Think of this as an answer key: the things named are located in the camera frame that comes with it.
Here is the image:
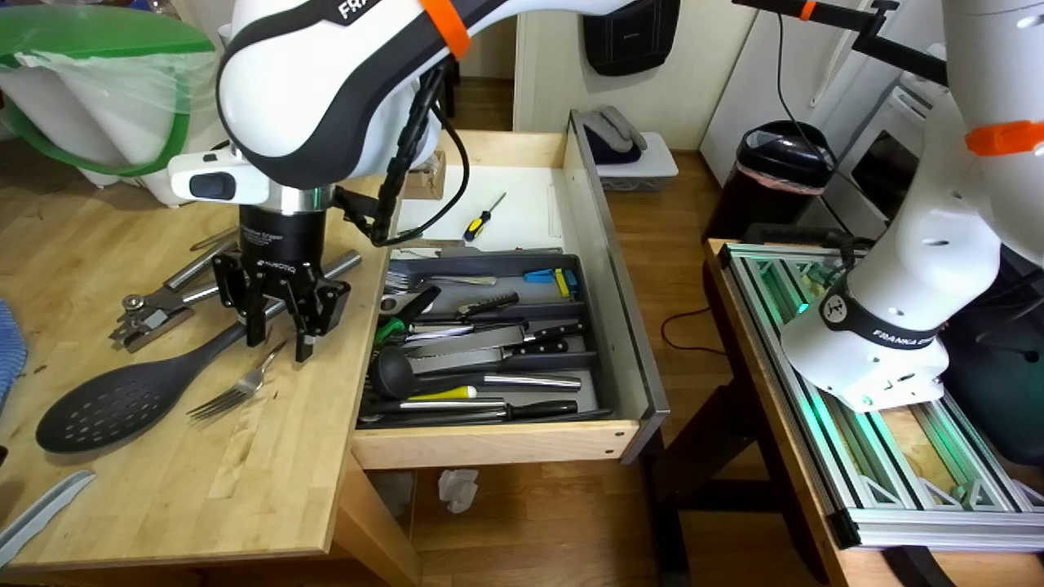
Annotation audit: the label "yellow handled utensil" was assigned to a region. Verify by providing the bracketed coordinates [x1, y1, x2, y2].
[398, 381, 515, 413]

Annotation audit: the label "black hanging bag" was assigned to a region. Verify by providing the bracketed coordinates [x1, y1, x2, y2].
[579, 0, 684, 83]

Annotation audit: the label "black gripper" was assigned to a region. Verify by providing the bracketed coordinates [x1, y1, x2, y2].
[208, 208, 355, 367]

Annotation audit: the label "black cutlery organizer tray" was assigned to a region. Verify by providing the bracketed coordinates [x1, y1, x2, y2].
[359, 244, 608, 431]

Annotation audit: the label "black trash can pink liner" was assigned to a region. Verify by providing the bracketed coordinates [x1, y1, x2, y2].
[707, 117, 842, 248]

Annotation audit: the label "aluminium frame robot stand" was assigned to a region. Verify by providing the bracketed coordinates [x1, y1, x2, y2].
[713, 237, 1044, 556]

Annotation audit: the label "blue cloth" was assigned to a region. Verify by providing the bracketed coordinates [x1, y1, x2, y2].
[0, 302, 32, 413]

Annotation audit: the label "black slotted spoon steel handle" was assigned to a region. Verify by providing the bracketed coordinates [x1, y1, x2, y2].
[32, 253, 365, 457]

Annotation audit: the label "blue yellow small tool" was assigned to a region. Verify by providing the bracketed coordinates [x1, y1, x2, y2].
[523, 265, 580, 304]

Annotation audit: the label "black handled kitchen knife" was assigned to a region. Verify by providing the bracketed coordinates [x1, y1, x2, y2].
[489, 320, 589, 367]

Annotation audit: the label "black camera boom orange clamps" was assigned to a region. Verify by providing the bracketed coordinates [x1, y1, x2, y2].
[731, 0, 954, 84]

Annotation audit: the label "crumpled white paper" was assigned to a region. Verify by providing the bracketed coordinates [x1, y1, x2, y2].
[433, 467, 483, 518]

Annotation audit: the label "white bin green rimmed bag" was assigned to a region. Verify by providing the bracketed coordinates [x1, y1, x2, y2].
[0, 6, 244, 212]

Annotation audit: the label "white stove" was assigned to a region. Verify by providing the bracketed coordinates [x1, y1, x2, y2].
[811, 46, 965, 237]

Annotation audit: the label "grey bladed knife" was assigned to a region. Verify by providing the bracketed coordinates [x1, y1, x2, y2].
[0, 467, 98, 570]

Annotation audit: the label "green black handled tool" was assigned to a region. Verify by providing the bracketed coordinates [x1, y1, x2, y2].
[371, 310, 414, 353]

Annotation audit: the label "open wooden drawer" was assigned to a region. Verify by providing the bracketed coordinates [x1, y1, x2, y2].
[349, 104, 676, 473]

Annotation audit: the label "black ladle steel handle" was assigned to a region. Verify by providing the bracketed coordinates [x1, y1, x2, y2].
[371, 348, 589, 405]

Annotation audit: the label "dark bulky case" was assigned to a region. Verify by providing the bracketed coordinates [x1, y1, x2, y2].
[942, 248, 1044, 473]

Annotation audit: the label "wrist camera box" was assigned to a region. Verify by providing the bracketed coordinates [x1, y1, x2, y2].
[168, 143, 272, 212]

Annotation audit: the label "yellow black screwdriver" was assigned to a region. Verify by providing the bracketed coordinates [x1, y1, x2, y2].
[461, 191, 509, 244]

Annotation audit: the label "long black handled knife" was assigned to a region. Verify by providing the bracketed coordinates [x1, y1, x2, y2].
[365, 397, 580, 431]

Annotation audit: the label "floor cable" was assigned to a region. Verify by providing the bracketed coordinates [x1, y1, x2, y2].
[654, 307, 713, 360]

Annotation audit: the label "small wooden block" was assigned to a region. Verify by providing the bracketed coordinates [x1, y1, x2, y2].
[409, 146, 451, 204]

